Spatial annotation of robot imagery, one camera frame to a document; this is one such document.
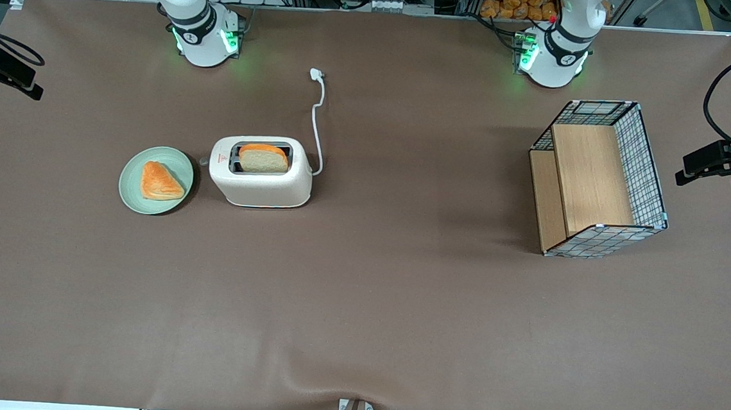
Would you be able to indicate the white two-slot toaster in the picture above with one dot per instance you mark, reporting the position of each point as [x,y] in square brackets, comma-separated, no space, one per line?
[264,188]

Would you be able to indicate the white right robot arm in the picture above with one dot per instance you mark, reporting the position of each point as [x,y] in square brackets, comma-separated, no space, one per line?
[200,45]

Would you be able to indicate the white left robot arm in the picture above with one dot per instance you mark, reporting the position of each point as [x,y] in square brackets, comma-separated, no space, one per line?
[555,67]

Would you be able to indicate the wooden step shelf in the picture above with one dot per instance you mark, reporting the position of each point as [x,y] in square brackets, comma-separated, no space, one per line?
[589,175]

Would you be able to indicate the orange triangular bread piece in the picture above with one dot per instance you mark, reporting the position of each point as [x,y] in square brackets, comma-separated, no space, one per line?
[158,183]

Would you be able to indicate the pale green round plate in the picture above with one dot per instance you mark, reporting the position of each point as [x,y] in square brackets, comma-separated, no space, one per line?
[175,159]

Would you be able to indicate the bag of bread rolls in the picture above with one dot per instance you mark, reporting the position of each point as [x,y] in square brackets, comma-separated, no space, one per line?
[508,6]

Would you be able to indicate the bread slice with orange crust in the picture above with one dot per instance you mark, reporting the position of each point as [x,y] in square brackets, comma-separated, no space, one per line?
[262,161]

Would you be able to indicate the brown table cover mat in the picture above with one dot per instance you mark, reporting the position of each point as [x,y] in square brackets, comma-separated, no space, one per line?
[397,297]

